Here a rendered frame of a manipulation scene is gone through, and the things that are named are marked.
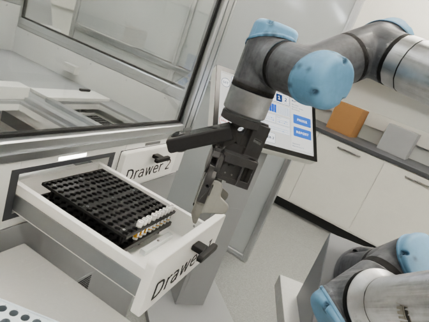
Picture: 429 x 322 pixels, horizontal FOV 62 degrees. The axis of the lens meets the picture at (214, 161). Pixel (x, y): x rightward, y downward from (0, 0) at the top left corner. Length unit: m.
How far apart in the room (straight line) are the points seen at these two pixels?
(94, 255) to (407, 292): 0.49
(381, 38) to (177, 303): 1.61
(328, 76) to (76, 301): 0.57
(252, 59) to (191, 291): 1.48
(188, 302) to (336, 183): 2.09
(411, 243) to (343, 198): 2.88
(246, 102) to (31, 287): 0.51
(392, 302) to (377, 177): 3.00
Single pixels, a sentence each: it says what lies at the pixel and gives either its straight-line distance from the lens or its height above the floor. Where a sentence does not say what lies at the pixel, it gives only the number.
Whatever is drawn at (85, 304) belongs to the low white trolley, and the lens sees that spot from 0.74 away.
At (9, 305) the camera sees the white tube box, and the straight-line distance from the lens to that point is 0.68.
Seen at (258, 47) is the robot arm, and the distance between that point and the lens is 0.57.
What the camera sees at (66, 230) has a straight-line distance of 0.71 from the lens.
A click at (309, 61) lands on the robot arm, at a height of 1.29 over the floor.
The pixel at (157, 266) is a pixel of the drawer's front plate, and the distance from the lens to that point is 0.59.
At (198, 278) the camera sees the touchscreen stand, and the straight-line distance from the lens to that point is 1.85.
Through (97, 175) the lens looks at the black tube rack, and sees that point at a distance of 0.88.
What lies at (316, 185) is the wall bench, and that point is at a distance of 3.60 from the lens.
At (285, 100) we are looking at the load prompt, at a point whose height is 1.15.
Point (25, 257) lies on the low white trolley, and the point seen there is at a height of 0.76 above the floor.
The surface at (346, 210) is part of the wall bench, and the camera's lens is 3.61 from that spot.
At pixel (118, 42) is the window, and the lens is 0.85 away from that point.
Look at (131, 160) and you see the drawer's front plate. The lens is 1.00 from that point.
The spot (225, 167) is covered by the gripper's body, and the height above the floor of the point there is 1.08.
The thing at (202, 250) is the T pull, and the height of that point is 0.91.
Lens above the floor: 1.27
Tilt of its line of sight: 17 degrees down
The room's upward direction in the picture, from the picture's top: 21 degrees clockwise
